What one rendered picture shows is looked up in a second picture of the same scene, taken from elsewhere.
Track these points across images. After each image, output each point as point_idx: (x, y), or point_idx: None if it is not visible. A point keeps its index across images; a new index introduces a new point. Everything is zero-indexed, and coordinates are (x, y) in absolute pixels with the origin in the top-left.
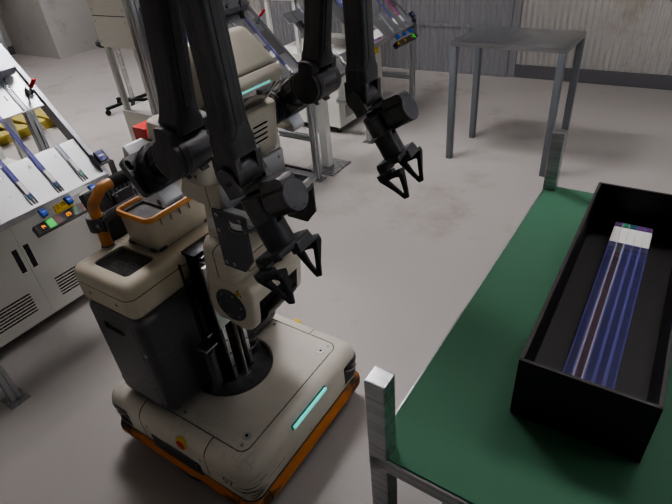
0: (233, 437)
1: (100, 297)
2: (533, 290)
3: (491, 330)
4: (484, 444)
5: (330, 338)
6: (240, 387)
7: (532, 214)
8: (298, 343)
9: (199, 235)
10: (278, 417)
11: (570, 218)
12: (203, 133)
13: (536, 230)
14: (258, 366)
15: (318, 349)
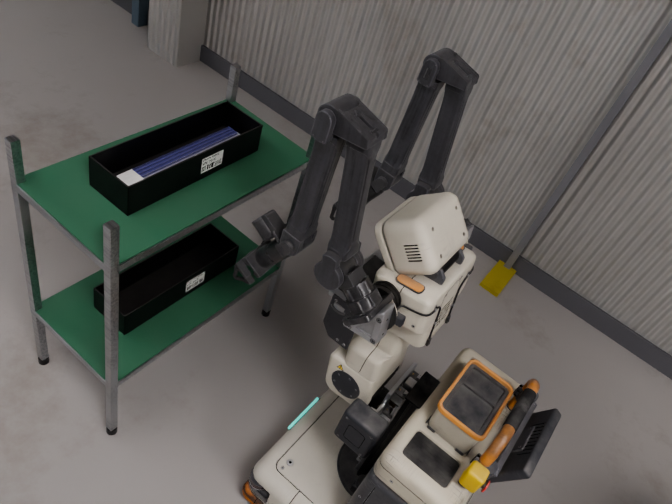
0: None
1: None
2: (206, 189)
3: (244, 178)
4: (273, 146)
5: (277, 478)
6: None
7: (155, 240)
8: (311, 479)
9: (429, 399)
10: (331, 401)
11: (132, 227)
12: None
13: (166, 225)
14: (350, 463)
15: (292, 464)
